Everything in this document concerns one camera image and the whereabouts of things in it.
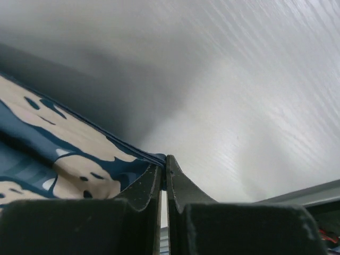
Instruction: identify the blue bear print cloth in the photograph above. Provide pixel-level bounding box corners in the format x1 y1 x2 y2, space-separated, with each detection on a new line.
1 76 165 207

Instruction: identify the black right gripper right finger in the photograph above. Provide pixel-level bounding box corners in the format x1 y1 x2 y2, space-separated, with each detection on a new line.
166 155 327 254

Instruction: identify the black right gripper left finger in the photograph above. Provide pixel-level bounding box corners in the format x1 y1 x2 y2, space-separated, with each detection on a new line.
1 166 162 254

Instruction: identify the aluminium mounting rail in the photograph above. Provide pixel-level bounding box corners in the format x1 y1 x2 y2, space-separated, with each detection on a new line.
253 180 339 207

